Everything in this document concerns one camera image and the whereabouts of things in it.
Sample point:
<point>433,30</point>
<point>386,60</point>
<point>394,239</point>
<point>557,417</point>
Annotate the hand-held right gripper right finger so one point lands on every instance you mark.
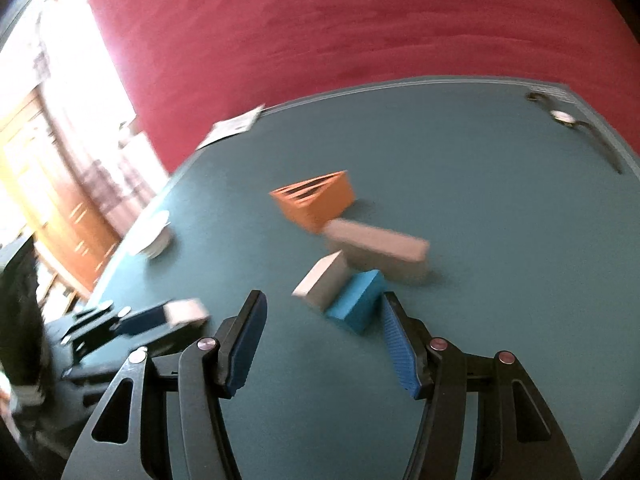
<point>402,350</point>

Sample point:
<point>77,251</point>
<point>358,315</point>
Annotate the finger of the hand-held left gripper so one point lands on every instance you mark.
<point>160,340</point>
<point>142,321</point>

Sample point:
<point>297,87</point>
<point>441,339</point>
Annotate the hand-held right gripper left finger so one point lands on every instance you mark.
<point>242,345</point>

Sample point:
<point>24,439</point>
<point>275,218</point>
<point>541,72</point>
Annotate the beige wooden block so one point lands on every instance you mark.
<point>187,311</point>

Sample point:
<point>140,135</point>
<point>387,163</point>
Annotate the blue block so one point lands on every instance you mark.
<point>355,300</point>

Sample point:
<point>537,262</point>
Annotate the white ribbed round cap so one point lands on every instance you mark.
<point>155,240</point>

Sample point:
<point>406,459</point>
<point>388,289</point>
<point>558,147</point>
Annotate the white charger adapter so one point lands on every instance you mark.
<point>320,280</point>

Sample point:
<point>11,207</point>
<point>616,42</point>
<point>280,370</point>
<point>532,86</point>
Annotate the brown long block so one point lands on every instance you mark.
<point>375,245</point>

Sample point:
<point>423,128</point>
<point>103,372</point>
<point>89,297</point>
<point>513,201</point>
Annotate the orange hollow triangular block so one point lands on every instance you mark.
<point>325,205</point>

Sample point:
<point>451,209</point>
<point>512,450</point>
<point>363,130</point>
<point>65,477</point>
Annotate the wooden cabinet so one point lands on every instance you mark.
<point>65,220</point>

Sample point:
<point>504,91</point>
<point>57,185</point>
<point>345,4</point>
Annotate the patterned curtain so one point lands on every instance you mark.
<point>125,180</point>

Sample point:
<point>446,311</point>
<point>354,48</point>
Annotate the green table mat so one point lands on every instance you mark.
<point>475,185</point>

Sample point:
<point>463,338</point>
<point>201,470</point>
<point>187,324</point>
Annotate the white paper sheet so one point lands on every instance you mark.
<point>230,127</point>

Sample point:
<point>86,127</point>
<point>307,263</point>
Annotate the bright window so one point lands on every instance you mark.
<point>85,60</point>

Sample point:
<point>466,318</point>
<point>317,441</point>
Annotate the black wristwatch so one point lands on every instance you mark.
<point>564,116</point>

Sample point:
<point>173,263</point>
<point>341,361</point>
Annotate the red quilted blanket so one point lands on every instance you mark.
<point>325,35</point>

